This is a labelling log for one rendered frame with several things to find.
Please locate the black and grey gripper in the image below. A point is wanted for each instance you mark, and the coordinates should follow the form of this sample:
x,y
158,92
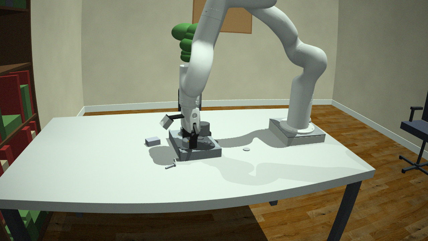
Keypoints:
x,y
191,121

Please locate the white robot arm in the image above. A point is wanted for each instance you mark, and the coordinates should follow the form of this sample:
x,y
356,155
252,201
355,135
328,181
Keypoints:
x,y
194,75

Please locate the dark grey toothed gear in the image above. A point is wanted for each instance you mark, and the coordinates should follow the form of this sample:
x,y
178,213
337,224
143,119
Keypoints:
x,y
185,142

